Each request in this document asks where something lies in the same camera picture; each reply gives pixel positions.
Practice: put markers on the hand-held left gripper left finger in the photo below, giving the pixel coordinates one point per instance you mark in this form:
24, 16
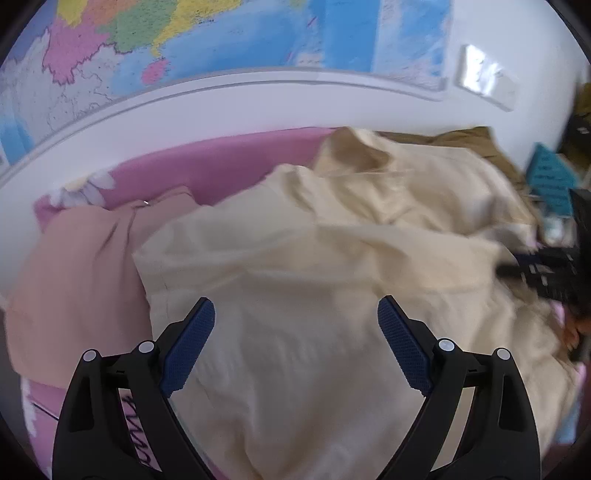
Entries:
187, 350

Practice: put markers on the peach folded garment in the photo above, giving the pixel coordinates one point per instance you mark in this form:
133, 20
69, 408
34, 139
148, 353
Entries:
78, 286

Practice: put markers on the pink floral blanket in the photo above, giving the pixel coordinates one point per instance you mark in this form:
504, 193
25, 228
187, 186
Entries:
207, 161

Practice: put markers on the black handbag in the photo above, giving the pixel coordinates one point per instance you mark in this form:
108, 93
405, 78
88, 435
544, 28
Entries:
579, 134

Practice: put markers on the cream large garment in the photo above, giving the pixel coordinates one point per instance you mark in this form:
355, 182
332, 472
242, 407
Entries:
323, 258

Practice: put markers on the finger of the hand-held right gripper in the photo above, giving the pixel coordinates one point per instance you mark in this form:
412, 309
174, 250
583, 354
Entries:
545, 256
535, 279

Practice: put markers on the olive green garment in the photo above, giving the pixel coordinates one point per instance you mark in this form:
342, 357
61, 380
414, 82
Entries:
485, 143

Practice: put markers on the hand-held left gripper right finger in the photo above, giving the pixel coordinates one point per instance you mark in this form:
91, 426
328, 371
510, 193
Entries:
406, 350

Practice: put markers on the blue perforated plastic basket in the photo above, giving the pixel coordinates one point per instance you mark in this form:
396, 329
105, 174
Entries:
551, 177

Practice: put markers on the person's right hand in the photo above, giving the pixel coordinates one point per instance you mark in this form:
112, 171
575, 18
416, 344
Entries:
575, 330

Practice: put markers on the colourful wall map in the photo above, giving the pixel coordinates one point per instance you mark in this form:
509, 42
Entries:
231, 37

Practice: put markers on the white wall power outlet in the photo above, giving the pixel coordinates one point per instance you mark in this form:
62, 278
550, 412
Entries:
505, 92
475, 69

